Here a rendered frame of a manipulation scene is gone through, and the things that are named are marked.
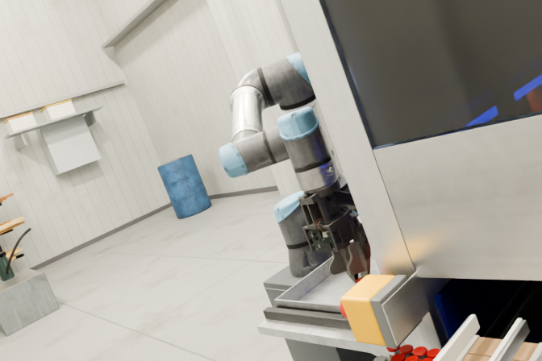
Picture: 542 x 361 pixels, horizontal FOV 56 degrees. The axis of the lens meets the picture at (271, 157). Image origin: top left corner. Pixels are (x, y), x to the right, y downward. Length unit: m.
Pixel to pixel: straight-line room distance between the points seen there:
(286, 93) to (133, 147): 9.19
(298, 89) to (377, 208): 0.70
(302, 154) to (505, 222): 0.41
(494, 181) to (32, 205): 9.46
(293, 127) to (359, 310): 0.37
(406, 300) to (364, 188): 0.17
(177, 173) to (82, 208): 2.39
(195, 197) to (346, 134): 7.76
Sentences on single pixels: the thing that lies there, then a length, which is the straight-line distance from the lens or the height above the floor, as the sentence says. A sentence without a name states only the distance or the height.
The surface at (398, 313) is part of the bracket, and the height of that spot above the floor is 1.00.
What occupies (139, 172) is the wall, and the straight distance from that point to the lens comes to 10.48.
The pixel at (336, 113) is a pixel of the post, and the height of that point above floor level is 1.27.
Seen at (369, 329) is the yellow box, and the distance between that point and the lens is 0.74.
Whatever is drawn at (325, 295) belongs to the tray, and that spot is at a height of 0.88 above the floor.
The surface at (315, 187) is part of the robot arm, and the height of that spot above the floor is 1.14.
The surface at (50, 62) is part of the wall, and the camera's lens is 10.40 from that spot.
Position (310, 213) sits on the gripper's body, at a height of 1.10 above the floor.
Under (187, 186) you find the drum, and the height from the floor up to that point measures 0.48.
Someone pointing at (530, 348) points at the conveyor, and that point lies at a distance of 0.73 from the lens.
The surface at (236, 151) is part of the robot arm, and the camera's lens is 1.05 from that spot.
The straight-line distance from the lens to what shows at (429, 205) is 0.70.
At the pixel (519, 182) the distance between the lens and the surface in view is 0.64.
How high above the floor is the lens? 1.32
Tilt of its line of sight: 6 degrees down
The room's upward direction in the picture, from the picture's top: 21 degrees counter-clockwise
